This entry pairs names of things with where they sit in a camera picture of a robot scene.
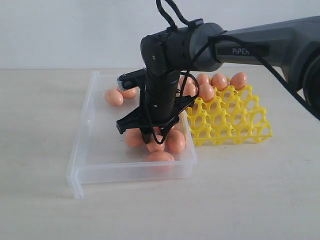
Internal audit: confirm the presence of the brown egg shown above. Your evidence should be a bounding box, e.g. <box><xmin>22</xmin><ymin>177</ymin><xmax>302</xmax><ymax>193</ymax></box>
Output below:
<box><xmin>211</xmin><ymin>73</ymin><xmax>228</xmax><ymax>91</ymax></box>
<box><xmin>124</xmin><ymin>128</ymin><xmax>144</xmax><ymax>147</ymax></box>
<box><xmin>229</xmin><ymin>72</ymin><xmax>247</xmax><ymax>91</ymax></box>
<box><xmin>104</xmin><ymin>89</ymin><xmax>124</xmax><ymax>107</ymax></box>
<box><xmin>196</xmin><ymin>73</ymin><xmax>211</xmax><ymax>86</ymax></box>
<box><xmin>116</xmin><ymin>87</ymin><xmax>138</xmax><ymax>99</ymax></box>
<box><xmin>166</xmin><ymin>129</ymin><xmax>186</xmax><ymax>154</ymax></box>
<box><xmin>178</xmin><ymin>82</ymin><xmax>199</xmax><ymax>97</ymax></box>
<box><xmin>199</xmin><ymin>83</ymin><xmax>215</xmax><ymax>102</ymax></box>
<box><xmin>146</xmin><ymin>135</ymin><xmax>166</xmax><ymax>153</ymax></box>
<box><xmin>178</xmin><ymin>76</ymin><xmax>194</xmax><ymax>87</ymax></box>

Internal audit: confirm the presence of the black cable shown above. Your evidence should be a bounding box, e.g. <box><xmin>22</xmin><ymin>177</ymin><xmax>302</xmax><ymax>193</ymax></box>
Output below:
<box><xmin>138</xmin><ymin>0</ymin><xmax>320</xmax><ymax>146</ymax></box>

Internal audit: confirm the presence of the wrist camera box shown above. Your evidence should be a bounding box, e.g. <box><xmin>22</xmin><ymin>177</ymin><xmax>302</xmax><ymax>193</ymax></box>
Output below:
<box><xmin>117</xmin><ymin>68</ymin><xmax>146</xmax><ymax>91</ymax></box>

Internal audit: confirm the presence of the brown egg frontmost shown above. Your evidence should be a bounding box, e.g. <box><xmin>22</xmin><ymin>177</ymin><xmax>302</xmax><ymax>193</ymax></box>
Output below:
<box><xmin>145</xmin><ymin>151</ymin><xmax>175</xmax><ymax>175</ymax></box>

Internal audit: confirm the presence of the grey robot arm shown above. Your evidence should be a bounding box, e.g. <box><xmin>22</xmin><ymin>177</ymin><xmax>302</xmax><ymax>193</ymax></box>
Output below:
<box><xmin>116</xmin><ymin>16</ymin><xmax>320</xmax><ymax>143</ymax></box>

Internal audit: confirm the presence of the yellow plastic egg tray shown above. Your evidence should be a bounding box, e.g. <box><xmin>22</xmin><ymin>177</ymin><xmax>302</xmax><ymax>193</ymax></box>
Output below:
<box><xmin>186</xmin><ymin>85</ymin><xmax>273</xmax><ymax>146</ymax></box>

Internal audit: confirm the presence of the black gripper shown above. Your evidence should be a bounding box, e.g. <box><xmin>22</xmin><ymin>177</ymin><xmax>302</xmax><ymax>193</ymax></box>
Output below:
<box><xmin>116</xmin><ymin>71</ymin><xmax>195</xmax><ymax>144</ymax></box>

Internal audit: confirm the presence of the clear plastic bin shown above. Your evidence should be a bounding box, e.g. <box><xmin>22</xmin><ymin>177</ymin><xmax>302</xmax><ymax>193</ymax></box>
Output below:
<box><xmin>66</xmin><ymin>70</ymin><xmax>197</xmax><ymax>199</ymax></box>

